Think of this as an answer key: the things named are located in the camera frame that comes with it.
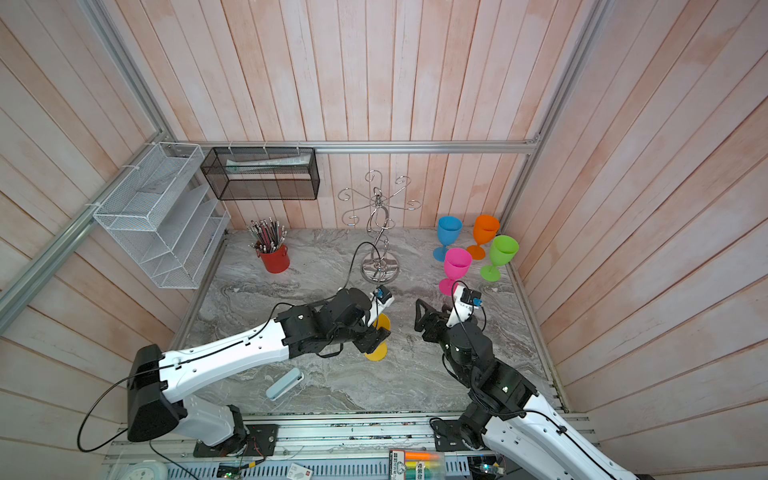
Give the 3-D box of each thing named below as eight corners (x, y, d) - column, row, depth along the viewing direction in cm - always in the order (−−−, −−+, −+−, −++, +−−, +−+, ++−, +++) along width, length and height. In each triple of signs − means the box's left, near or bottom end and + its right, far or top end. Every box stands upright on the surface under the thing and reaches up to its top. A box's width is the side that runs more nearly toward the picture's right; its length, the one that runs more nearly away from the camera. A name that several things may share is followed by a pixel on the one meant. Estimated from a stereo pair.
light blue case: (268, 396, 82) (263, 392, 79) (299, 370, 87) (296, 364, 83) (274, 405, 81) (269, 400, 77) (305, 377, 86) (302, 372, 82)
